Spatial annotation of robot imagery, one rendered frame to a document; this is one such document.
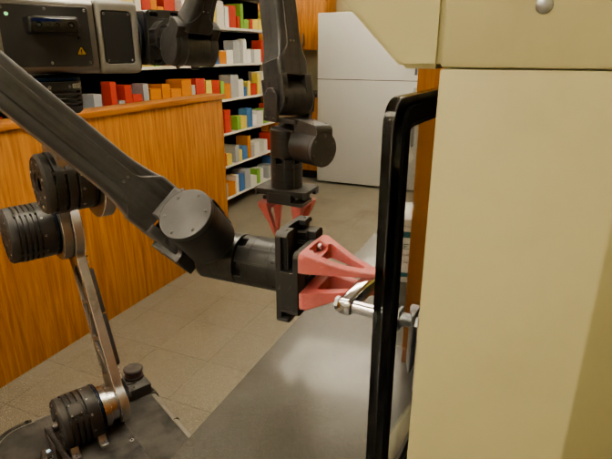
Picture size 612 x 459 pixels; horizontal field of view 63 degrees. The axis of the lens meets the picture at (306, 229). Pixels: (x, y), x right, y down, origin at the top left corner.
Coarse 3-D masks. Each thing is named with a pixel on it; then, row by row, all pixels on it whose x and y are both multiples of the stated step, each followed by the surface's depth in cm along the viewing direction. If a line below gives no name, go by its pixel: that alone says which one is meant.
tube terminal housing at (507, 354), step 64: (448, 0) 30; (512, 0) 29; (576, 0) 28; (448, 64) 31; (512, 64) 30; (576, 64) 28; (448, 128) 32; (512, 128) 31; (576, 128) 29; (448, 192) 34; (512, 192) 32; (576, 192) 30; (448, 256) 35; (512, 256) 33; (576, 256) 32; (448, 320) 36; (512, 320) 35; (576, 320) 33; (448, 384) 38; (512, 384) 36; (576, 384) 34; (448, 448) 40; (512, 448) 38; (576, 448) 37
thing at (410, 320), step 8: (400, 312) 43; (416, 312) 43; (400, 320) 43; (408, 320) 43; (416, 320) 43; (416, 328) 43; (408, 336) 44; (408, 344) 44; (408, 352) 44; (408, 360) 44; (408, 368) 44
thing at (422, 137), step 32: (384, 128) 35; (416, 128) 40; (384, 160) 36; (416, 160) 41; (384, 192) 36; (416, 192) 43; (384, 224) 37; (416, 224) 44; (384, 256) 38; (416, 256) 46; (416, 288) 48
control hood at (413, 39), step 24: (360, 0) 32; (384, 0) 32; (408, 0) 31; (432, 0) 30; (384, 24) 32; (408, 24) 31; (432, 24) 31; (384, 48) 33; (408, 48) 32; (432, 48) 31
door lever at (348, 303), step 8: (360, 280) 49; (368, 280) 49; (352, 288) 48; (360, 288) 48; (368, 288) 49; (344, 296) 46; (352, 296) 46; (360, 296) 47; (368, 296) 49; (336, 304) 46; (344, 304) 45; (352, 304) 45; (360, 304) 45; (368, 304) 45; (344, 312) 46; (352, 312) 46; (360, 312) 45; (368, 312) 45
